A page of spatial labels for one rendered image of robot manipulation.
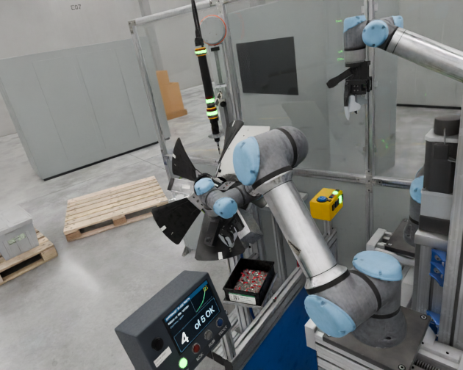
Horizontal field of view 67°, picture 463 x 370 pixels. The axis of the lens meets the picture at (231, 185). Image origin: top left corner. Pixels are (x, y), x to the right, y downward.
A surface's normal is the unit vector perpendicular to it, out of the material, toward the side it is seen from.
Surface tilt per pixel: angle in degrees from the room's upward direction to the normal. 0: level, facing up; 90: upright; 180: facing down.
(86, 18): 90
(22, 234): 95
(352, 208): 90
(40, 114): 90
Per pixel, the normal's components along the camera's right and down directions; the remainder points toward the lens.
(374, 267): -0.05, -0.94
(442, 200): -0.64, 0.40
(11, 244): 0.70, 0.25
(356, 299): 0.35, -0.39
